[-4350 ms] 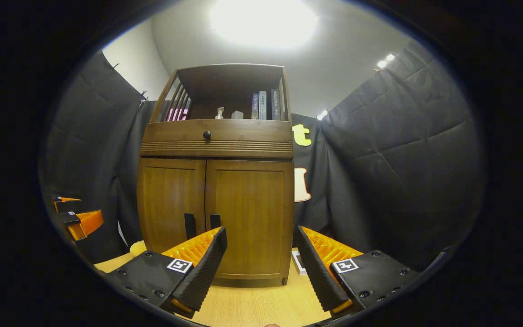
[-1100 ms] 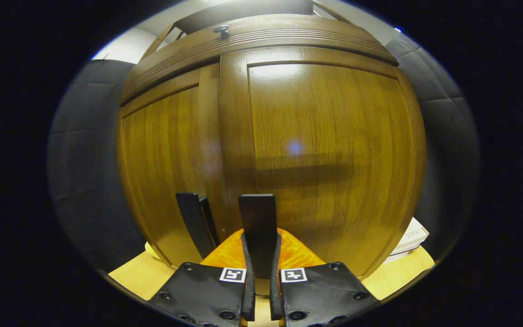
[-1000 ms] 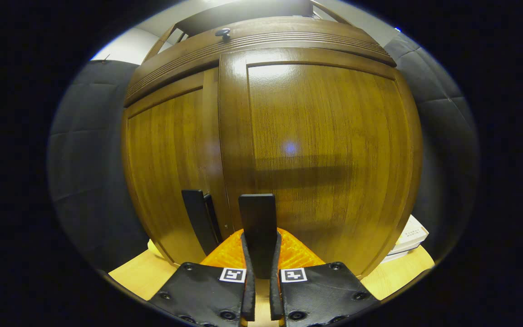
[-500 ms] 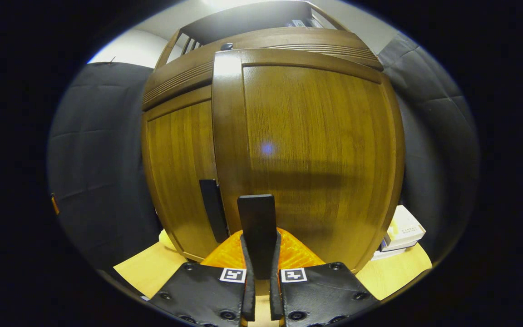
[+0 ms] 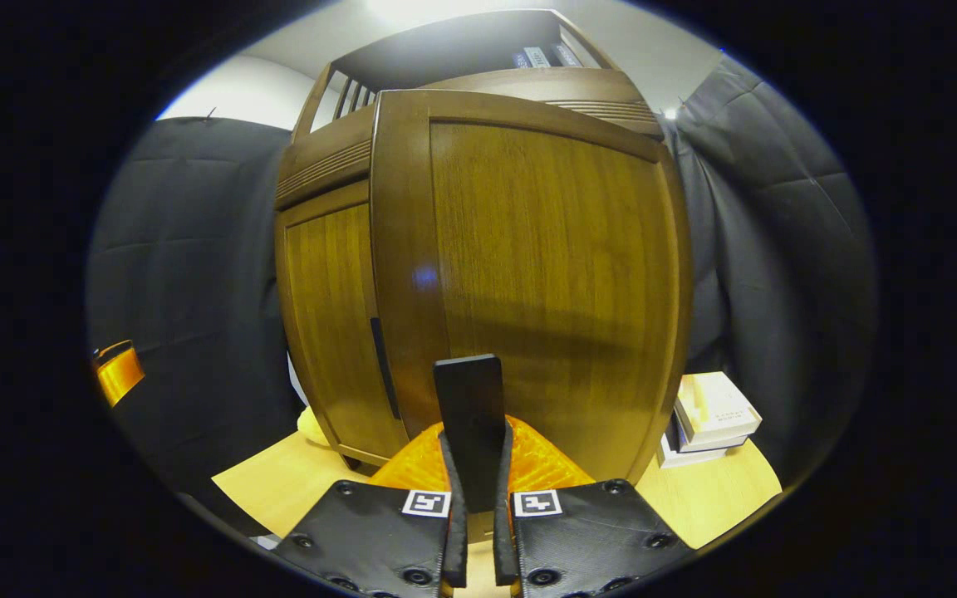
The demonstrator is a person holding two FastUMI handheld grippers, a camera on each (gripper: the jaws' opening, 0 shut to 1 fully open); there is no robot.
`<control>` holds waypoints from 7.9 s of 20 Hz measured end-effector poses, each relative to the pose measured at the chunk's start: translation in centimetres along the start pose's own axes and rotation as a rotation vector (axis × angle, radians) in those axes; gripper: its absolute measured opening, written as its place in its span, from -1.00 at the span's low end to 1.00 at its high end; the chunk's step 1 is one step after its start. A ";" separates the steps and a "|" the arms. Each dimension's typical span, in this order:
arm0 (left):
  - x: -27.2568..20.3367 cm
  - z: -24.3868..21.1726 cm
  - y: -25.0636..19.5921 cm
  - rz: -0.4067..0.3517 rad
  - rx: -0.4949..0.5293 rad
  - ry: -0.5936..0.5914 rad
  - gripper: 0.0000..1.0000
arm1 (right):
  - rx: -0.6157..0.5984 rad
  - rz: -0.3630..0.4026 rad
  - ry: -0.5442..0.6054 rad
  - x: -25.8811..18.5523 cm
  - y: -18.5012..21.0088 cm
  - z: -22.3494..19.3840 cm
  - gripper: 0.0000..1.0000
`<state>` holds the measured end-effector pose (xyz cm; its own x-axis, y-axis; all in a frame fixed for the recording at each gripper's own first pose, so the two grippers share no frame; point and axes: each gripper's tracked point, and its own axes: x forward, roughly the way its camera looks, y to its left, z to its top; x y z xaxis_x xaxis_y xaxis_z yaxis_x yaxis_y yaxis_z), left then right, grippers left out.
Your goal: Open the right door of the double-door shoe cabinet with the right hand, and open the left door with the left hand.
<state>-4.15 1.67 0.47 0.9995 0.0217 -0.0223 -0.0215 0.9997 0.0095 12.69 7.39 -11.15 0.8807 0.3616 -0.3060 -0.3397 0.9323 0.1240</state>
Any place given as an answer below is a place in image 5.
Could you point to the white book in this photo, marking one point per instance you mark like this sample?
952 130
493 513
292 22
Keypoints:
699 455
715 407

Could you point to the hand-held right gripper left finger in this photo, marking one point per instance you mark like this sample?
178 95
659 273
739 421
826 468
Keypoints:
455 548

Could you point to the black backdrop cloth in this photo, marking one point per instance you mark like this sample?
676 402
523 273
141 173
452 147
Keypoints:
188 249

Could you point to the wooden double-door shoe cabinet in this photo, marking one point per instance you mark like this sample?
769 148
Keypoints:
445 50

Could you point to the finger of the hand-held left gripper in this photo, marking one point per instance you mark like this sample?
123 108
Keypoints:
120 375

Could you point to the grey book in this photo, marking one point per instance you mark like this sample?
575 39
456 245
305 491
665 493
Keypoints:
538 56

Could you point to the large ceiling light panel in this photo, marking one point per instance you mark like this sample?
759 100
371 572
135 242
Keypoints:
429 10

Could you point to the dark blue book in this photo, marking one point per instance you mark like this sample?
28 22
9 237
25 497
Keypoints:
521 60

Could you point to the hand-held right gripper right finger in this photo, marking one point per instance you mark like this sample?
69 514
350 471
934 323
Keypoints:
503 548

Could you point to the pale yellow soft object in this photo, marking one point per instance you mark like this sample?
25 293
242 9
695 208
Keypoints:
312 425

